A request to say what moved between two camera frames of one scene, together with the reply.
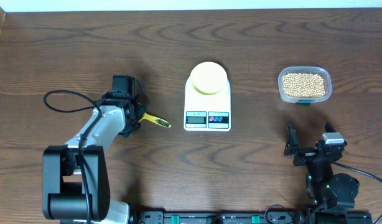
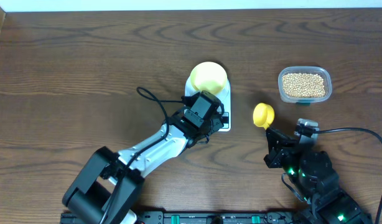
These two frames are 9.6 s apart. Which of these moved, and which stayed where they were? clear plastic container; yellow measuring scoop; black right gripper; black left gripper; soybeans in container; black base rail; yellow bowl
Moved: black left gripper; black right gripper; yellow measuring scoop
Stayed: black base rail; soybeans in container; yellow bowl; clear plastic container
